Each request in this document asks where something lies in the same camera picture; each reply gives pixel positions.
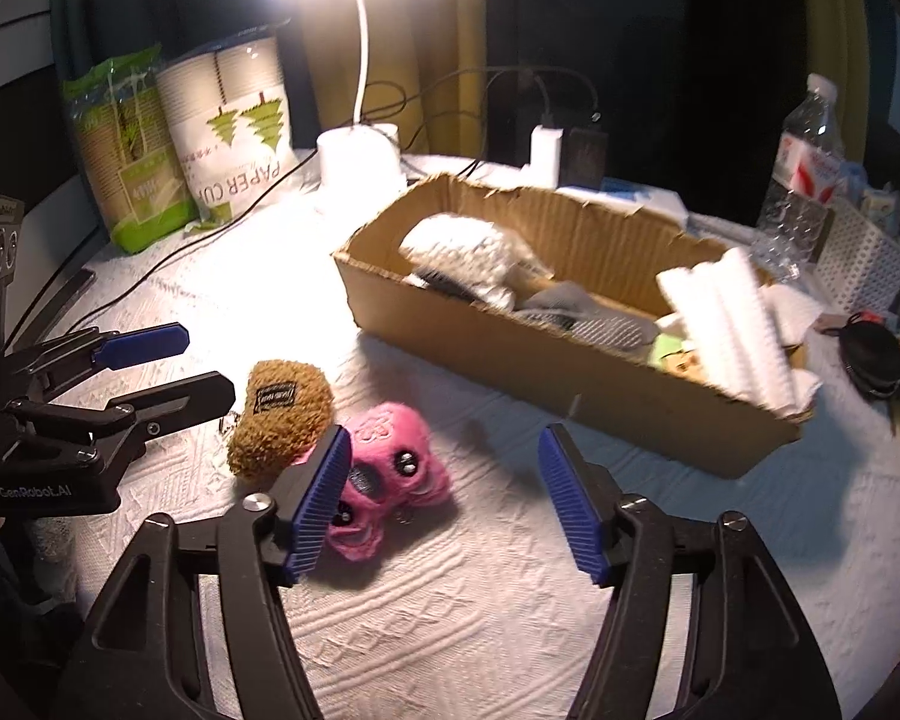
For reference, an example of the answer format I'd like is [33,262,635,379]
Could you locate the white desk lamp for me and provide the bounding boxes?
[249,0,472,200]

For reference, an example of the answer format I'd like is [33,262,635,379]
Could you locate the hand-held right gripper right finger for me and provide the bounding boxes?
[538,424,845,720]

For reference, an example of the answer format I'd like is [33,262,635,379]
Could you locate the green paper cup pack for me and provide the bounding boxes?
[61,45,196,254]

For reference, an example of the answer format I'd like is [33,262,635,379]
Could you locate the wide teal curtain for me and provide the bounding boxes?
[49,0,323,151]

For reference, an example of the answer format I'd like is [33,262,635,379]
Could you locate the brown plush pouch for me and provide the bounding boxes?
[227,360,335,481]

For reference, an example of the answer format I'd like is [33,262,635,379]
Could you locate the white knit item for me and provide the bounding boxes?
[399,214,556,308]

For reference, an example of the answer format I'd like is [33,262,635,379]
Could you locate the dark glass door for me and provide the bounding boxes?
[495,0,803,203]

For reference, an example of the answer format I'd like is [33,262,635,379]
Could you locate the small colourful printed pouch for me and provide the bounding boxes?
[649,334,710,380]

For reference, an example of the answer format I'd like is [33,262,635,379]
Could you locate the white textured tablecloth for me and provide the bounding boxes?
[15,150,900,720]

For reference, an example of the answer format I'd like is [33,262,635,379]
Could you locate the dark striped sock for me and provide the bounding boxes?
[407,262,488,306]

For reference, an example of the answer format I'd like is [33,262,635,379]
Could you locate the pink plush toy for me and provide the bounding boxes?
[322,403,452,563]

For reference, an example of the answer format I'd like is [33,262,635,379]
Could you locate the white paper cup pack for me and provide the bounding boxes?
[154,36,299,230]

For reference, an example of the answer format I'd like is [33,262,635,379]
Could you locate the black charger cable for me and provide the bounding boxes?
[360,66,601,166]

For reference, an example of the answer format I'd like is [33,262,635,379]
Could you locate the cardboard box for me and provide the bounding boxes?
[332,172,822,479]

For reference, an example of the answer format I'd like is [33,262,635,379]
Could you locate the white charger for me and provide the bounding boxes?
[531,124,565,188]

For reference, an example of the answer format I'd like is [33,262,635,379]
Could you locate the narrow yellow curtain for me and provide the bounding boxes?
[795,0,897,113]

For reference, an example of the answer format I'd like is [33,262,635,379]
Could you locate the black power adapter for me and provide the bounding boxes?
[559,127,610,192]

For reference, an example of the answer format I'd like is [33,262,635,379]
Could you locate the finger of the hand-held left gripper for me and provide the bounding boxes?
[11,371,237,466]
[4,322,190,398]

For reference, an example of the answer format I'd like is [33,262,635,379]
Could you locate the pale blue tissue packet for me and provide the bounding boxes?
[840,161,900,237]

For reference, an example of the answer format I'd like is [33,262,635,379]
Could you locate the clear water bottle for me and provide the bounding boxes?
[750,73,847,282]

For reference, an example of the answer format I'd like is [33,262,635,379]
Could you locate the white flat box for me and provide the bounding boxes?
[604,178,691,222]

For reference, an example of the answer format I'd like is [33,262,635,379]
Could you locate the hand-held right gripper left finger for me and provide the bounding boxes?
[60,424,353,720]

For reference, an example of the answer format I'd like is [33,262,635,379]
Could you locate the black round pouch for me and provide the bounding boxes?
[840,311,900,400]

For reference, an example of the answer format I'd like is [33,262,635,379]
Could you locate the grey sock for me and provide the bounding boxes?
[511,280,662,352]

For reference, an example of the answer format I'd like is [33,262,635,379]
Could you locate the white ribbed cloth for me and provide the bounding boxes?
[656,246,824,421]

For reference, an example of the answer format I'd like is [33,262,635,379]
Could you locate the black phone cable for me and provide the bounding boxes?
[0,146,323,353]

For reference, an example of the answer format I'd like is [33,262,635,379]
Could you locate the wide yellow curtain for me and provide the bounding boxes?
[300,0,496,158]

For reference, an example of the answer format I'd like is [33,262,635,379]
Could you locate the white perforated basket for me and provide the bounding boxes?
[814,199,900,316]

